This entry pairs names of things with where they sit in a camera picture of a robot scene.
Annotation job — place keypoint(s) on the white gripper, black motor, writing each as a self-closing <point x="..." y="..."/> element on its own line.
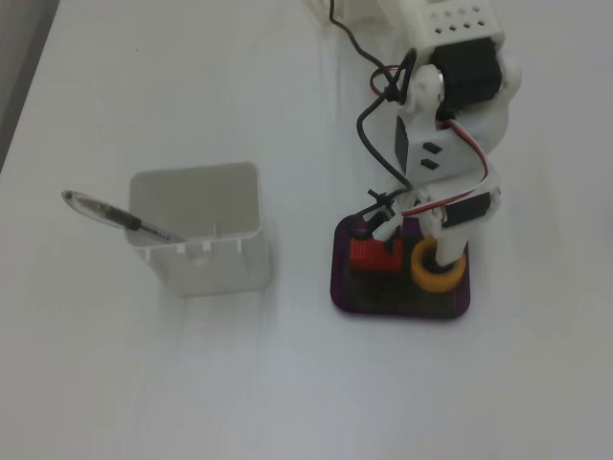
<point x="468" y="211"/>

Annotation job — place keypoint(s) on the yellow tape roll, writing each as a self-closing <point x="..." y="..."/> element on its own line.
<point x="433" y="282"/>

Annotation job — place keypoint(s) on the white plastic box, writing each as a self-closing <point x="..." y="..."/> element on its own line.
<point x="215" y="273"/>

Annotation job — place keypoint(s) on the red block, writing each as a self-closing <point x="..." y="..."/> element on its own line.
<point x="369" y="256"/>

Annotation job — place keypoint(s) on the black zip tie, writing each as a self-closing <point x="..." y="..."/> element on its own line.
<point x="379" y="195"/>

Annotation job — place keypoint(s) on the purple metal tray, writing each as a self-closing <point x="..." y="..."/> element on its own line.
<point x="345" y="302"/>

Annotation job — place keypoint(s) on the clear black pen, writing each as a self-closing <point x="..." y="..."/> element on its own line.
<point x="103" y="209"/>

